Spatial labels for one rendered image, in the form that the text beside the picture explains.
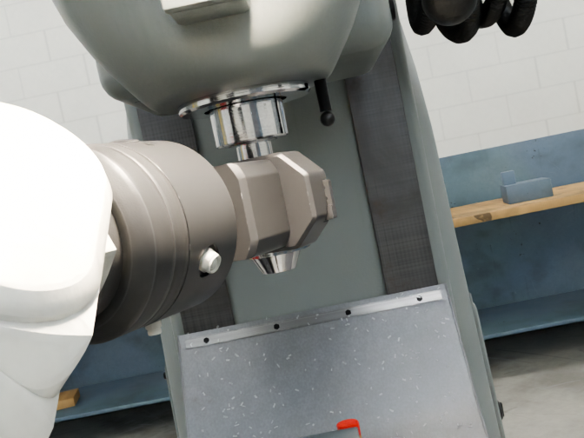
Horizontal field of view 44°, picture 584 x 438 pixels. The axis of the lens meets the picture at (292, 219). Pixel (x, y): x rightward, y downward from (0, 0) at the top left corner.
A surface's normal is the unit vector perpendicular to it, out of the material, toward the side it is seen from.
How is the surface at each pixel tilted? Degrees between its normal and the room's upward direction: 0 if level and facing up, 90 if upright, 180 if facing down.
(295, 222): 90
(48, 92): 90
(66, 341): 98
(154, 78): 136
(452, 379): 62
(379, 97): 90
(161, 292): 125
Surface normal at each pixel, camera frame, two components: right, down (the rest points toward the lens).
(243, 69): 0.21, 0.85
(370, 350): -0.11, -0.40
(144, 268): 0.32, 0.23
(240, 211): -0.44, 0.13
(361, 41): 0.12, 0.73
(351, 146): -0.03, 0.06
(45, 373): 0.72, 0.07
